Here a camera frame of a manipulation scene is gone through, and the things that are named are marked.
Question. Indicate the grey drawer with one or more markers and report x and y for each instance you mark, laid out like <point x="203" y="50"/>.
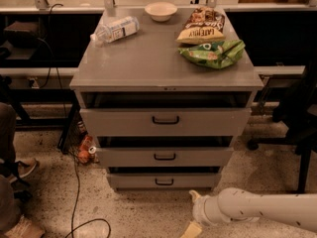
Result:
<point x="164" y="157"/>
<point x="164" y="181"/>
<point x="166" y="122"/>

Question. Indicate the person leg lower left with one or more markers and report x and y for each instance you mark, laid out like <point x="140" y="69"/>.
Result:
<point x="10" y="211"/>

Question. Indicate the grey middle drawer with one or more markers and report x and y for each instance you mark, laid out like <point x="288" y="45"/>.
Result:
<point x="164" y="157"/>

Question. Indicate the grey metal drawer cabinet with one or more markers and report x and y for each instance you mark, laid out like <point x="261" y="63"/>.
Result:
<point x="146" y="71"/>

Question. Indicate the grey bottom drawer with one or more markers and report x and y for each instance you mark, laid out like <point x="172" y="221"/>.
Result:
<point x="164" y="181"/>

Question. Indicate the black rolling chair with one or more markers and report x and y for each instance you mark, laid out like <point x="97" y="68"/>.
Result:
<point x="294" y="110"/>

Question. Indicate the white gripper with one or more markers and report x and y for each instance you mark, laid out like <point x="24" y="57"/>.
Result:
<point x="199" y="209"/>

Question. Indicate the white bowl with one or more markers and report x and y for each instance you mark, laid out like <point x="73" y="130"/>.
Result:
<point x="161" y="11"/>

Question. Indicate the orange objects on floor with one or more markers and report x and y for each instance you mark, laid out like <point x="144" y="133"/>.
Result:
<point x="86" y="150"/>

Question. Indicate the person leg upper left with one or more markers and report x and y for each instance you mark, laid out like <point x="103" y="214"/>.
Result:
<point x="7" y="132"/>

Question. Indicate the green snack bag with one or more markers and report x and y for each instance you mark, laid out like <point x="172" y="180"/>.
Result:
<point x="216" y="55"/>

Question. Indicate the clear plastic water bottle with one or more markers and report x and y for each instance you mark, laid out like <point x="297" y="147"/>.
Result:
<point x="116" y="30"/>

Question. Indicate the person leg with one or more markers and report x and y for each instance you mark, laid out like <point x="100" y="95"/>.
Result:
<point x="7" y="132"/>
<point x="10" y="211"/>

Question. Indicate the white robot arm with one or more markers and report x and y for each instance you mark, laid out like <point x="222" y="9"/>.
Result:
<point x="234" y="205"/>

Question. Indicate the tan shoe lower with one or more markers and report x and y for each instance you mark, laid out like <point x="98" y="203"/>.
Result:
<point x="25" y="228"/>

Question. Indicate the brown yellow chip bag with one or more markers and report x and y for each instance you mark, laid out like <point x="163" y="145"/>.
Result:
<point x="204" y="25"/>

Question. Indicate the grey top drawer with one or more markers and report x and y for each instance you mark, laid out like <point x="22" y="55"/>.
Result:
<point x="166" y="122"/>

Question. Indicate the dark box on shelf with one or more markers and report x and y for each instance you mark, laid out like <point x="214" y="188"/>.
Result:
<point x="22" y="34"/>

